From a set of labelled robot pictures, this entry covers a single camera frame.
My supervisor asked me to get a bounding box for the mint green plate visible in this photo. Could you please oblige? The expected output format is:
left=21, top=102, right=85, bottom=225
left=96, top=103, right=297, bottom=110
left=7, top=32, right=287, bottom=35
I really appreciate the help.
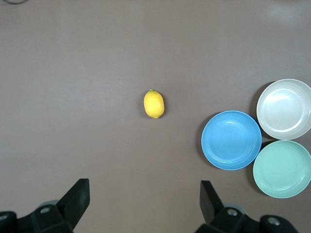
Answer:
left=252, top=140, right=311, bottom=199

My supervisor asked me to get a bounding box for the pale beige plate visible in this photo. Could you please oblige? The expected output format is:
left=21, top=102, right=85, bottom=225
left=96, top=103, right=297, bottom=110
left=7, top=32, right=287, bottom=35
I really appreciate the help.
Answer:
left=256, top=78, right=311, bottom=141

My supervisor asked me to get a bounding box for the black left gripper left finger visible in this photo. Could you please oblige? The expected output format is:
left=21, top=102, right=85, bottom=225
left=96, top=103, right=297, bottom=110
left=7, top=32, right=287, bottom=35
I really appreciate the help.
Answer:
left=31, top=178, right=91, bottom=233

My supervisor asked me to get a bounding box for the blue plate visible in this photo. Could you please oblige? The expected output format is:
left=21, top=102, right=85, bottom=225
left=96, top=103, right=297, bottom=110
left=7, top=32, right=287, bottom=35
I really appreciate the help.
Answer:
left=201, top=110, right=263, bottom=171

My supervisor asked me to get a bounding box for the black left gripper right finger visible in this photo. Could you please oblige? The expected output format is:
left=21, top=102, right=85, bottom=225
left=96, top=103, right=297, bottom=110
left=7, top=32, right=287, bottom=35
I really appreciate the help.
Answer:
left=196, top=180, right=246, bottom=233

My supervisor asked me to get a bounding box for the yellow lemon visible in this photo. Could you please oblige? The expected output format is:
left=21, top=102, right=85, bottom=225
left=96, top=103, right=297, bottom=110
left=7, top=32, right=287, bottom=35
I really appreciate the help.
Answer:
left=143, top=89, right=165, bottom=119

